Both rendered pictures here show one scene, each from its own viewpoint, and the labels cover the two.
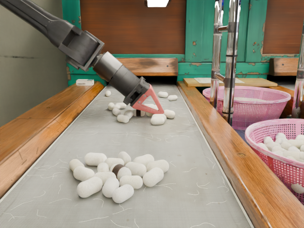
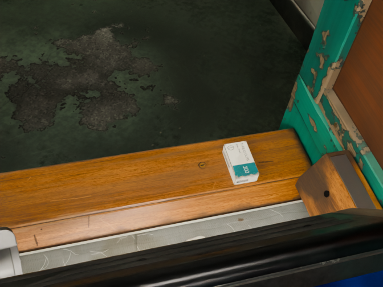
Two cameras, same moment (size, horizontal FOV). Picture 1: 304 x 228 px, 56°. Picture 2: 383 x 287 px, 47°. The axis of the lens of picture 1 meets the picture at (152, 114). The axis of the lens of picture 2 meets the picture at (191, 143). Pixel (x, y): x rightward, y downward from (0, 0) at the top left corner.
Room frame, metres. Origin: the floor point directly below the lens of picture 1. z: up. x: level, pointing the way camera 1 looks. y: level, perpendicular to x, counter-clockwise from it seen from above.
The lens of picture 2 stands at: (0.89, -0.08, 1.29)
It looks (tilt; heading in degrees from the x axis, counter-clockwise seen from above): 52 degrees down; 71
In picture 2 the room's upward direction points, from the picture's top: 7 degrees clockwise
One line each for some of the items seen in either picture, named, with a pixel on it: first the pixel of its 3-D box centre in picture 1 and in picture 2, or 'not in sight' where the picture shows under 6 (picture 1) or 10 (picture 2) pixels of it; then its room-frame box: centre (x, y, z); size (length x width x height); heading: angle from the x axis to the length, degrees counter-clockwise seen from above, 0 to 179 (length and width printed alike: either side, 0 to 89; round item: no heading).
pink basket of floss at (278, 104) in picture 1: (243, 106); not in sight; (0.90, -0.30, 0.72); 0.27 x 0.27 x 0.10
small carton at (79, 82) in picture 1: (85, 82); (240, 162); (1.09, 0.25, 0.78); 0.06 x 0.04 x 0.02; 90
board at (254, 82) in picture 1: (227, 82); not in sight; (1.12, -0.30, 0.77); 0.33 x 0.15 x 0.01; 90
